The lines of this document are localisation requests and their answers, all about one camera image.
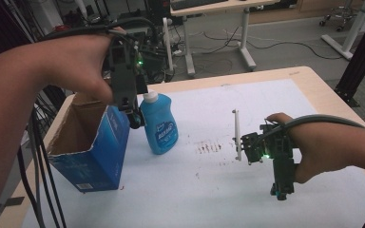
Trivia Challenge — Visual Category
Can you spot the white-legged wooden desk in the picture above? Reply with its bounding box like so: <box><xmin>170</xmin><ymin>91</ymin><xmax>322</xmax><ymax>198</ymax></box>
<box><xmin>169</xmin><ymin>0</ymin><xmax>281</xmax><ymax>78</ymax></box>

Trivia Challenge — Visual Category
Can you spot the white desk leg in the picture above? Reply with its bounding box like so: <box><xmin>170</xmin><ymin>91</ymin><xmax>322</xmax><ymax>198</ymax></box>
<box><xmin>320</xmin><ymin>0</ymin><xmax>365</xmax><ymax>62</ymax></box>

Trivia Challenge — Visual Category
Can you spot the grey tape strip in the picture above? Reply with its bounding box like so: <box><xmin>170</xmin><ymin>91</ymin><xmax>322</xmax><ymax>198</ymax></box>
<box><xmin>0</xmin><ymin>196</ymin><xmax>26</xmax><ymax>214</ymax></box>

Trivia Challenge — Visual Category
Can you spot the person's left hand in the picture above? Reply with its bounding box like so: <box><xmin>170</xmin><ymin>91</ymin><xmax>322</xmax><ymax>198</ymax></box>
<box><xmin>39</xmin><ymin>27</ymin><xmax>127</xmax><ymax>106</ymax></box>

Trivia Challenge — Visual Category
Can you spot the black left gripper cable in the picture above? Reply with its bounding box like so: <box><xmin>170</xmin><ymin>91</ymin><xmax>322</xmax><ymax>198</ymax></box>
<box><xmin>37</xmin><ymin>16</ymin><xmax>158</xmax><ymax>44</ymax></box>

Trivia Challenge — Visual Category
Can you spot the blue dish soap bottle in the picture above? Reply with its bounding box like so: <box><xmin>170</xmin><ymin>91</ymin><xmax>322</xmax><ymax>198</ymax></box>
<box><xmin>139</xmin><ymin>89</ymin><xmax>180</xmax><ymax>156</ymax></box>

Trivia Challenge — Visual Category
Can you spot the blue cardboard box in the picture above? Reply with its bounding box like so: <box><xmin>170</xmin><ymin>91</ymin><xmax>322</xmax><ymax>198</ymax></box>
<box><xmin>47</xmin><ymin>92</ymin><xmax>131</xmax><ymax>194</ymax></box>

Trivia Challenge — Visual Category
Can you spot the black equipment pile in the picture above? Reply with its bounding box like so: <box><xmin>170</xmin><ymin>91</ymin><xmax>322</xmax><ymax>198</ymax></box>
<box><xmin>139</xmin><ymin>18</ymin><xmax>176</xmax><ymax>85</ymax></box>

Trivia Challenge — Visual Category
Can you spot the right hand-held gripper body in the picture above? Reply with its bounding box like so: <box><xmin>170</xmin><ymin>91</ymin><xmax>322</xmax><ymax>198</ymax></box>
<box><xmin>231</xmin><ymin>108</ymin><xmax>300</xmax><ymax>187</ymax></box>

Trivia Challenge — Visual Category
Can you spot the grey right gripper cable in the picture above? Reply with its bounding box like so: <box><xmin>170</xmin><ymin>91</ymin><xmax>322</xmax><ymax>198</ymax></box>
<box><xmin>264</xmin><ymin>114</ymin><xmax>365</xmax><ymax>138</ymax></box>

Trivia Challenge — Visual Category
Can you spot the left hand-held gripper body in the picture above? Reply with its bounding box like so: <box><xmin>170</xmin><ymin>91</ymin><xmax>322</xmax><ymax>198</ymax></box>
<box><xmin>107</xmin><ymin>28</ymin><xmax>150</xmax><ymax>113</ymax></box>

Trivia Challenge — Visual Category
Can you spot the black metal stand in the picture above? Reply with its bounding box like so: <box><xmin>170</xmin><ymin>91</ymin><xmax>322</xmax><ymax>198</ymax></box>
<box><xmin>333</xmin><ymin>2</ymin><xmax>365</xmax><ymax>108</ymax></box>

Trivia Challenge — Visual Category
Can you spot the person's right hand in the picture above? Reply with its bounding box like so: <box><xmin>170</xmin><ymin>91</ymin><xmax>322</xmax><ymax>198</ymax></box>
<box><xmin>265</xmin><ymin>112</ymin><xmax>347</xmax><ymax>184</ymax></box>

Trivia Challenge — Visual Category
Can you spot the office chair base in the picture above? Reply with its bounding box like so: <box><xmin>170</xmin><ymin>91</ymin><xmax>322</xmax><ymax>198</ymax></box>
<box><xmin>318</xmin><ymin>4</ymin><xmax>357</xmax><ymax>33</ymax></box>

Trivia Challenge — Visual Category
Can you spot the white upright post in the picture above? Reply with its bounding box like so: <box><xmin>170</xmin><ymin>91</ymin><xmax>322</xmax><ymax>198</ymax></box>
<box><xmin>162</xmin><ymin>16</ymin><xmax>176</xmax><ymax>73</ymax></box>

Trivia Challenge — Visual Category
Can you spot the white table mat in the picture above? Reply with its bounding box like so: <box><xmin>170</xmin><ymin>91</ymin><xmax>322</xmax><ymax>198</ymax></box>
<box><xmin>21</xmin><ymin>78</ymin><xmax>365</xmax><ymax>228</ymax></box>

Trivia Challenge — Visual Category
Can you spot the black floor cable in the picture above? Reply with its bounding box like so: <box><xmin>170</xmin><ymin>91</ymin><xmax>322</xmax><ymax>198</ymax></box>
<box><xmin>199</xmin><ymin>27</ymin><xmax>345</xmax><ymax>61</ymax></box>

